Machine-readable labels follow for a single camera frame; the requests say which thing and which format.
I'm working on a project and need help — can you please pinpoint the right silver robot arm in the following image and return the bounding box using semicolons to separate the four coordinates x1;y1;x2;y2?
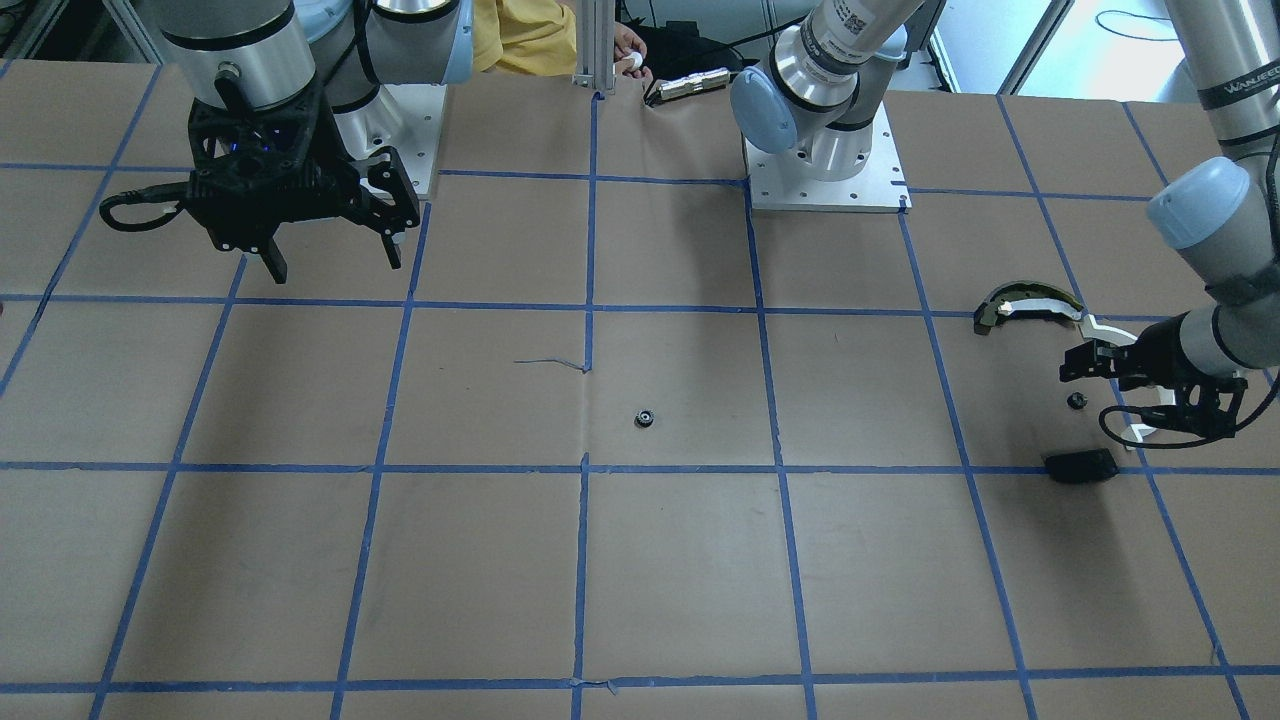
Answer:
99;1;916;284

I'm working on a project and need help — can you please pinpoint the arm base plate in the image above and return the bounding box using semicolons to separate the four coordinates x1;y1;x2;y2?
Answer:
742;104;913;213
335;85;448;201

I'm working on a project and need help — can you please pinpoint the silver metal clamp tool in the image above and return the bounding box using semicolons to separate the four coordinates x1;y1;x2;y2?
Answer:
644;67;736;108

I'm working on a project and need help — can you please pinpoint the black flat brake pad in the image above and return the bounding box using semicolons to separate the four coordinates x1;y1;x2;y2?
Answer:
1043;447;1119;486

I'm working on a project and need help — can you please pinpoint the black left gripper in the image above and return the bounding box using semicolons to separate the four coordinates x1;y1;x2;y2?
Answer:
1059;318;1248;439

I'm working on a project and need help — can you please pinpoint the person in yellow shirt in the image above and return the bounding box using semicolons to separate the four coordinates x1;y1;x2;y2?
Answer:
471;1;577;77

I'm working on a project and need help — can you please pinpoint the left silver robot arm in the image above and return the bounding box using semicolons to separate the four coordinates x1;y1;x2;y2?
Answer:
730;1;1277;448

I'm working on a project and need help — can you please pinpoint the white curved plastic arc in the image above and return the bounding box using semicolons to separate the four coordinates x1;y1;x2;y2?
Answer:
1005;296;1248;441

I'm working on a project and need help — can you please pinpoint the aluminium frame post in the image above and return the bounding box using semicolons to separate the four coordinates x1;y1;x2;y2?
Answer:
572;0;616;99

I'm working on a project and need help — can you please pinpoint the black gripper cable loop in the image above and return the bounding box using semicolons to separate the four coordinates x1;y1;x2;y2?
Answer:
99;172;201;234

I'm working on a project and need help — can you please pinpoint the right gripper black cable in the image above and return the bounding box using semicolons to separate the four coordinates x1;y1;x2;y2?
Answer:
1098;375;1280;450

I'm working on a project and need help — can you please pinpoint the olive green brake shoe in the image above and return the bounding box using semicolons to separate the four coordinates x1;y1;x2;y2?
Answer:
972;281;1085;336

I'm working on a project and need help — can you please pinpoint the person hand holding object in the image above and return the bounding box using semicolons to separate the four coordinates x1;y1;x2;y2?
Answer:
613;22;653;81

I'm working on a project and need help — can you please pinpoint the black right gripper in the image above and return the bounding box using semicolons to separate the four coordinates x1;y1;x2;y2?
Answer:
186;70;421;284

